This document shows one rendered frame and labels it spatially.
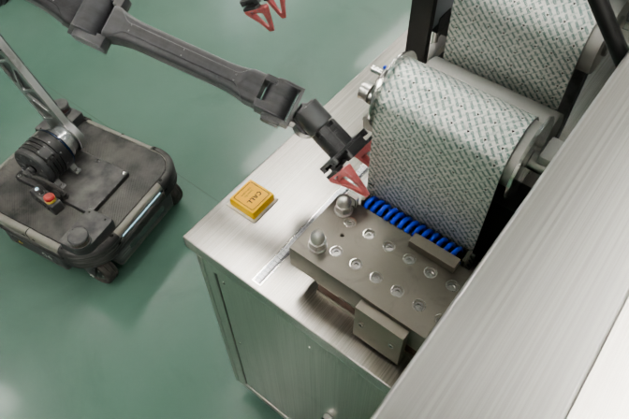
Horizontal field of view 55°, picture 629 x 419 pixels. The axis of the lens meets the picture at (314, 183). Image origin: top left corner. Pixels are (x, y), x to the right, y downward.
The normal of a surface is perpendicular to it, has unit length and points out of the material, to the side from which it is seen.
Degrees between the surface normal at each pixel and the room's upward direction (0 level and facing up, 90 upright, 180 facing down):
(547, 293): 0
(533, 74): 92
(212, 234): 0
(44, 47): 0
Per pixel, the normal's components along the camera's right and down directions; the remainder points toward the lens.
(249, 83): 0.05, -0.11
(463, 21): -0.62, 0.64
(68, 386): -0.01, -0.62
